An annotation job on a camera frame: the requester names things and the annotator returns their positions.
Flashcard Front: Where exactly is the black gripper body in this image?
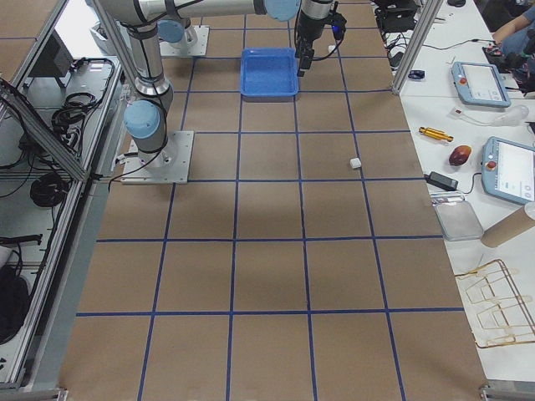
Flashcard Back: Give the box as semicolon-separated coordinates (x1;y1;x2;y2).
294;8;330;48

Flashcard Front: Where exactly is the white block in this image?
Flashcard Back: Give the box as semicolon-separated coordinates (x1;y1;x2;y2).
349;158;362;170

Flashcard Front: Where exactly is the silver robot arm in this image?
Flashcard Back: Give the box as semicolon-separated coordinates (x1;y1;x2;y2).
157;18;198;47
95;1;336;169

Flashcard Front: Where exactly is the blue plastic tray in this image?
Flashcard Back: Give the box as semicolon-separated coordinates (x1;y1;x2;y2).
240;48;299;103

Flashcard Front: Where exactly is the small blue black device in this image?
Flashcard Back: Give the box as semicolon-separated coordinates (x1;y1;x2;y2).
408;69;425;81

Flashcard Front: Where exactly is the teach pendant far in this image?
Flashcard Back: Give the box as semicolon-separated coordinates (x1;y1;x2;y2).
451;62;511;109

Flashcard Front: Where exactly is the teach pendant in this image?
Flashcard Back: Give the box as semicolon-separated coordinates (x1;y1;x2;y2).
481;136;534;205
451;62;511;109

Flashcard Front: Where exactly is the black power adapter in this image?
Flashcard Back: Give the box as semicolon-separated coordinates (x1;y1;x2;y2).
424;171;458;191

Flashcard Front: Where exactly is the red mango fruit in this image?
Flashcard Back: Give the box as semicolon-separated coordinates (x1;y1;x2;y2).
448;145;471;166

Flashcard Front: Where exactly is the clear plastic lidded box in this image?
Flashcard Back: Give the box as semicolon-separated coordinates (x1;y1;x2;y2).
430;191;483;241

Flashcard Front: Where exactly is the teach pendant near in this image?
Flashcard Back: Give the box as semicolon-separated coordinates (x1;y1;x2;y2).
481;136;534;205

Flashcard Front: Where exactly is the cardboard tube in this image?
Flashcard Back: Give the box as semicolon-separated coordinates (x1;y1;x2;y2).
481;201;534;248

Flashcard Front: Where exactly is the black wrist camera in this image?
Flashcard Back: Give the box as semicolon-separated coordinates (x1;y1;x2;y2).
328;12;347;42

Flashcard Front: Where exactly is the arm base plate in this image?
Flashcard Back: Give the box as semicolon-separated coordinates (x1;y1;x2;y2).
120;130;194;185
160;25;210;58

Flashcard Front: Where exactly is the aluminium frame post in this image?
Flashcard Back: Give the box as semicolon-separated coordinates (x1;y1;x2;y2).
391;0;442;95

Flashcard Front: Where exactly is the gold wire rack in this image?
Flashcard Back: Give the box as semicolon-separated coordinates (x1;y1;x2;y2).
455;259;534;349

